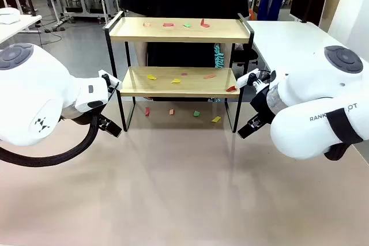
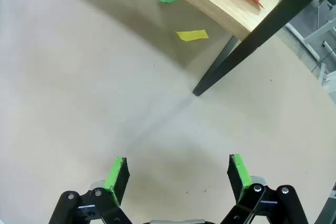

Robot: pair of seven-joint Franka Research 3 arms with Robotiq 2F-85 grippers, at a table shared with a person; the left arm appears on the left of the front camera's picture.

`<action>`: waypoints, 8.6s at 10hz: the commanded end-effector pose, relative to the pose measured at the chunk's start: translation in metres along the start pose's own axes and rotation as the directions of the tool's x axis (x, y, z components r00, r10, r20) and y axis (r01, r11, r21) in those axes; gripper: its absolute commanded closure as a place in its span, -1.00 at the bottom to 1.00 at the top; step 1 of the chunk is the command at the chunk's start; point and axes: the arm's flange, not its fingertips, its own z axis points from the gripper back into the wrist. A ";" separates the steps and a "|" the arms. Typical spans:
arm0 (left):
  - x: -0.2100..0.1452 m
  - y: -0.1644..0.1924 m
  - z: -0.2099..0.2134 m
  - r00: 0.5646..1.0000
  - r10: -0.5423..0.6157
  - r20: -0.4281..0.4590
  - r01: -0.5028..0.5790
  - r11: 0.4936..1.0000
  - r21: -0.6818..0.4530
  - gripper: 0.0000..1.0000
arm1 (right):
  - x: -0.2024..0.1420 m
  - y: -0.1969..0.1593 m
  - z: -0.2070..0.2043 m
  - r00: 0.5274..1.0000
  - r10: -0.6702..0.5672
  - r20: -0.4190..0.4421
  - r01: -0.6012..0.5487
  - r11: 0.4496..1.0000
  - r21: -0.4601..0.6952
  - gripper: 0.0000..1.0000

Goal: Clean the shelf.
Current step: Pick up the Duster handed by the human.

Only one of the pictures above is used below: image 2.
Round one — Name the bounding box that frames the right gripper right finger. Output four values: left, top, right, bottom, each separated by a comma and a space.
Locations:
220, 153, 310, 224

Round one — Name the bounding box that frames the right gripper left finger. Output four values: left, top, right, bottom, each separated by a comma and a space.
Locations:
48, 156, 132, 224

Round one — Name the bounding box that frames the yellow paper scrap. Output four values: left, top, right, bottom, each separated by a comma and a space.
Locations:
175, 29, 209, 42

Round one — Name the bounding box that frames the wooden shelf black frame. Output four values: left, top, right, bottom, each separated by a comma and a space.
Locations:
136, 0, 336, 97

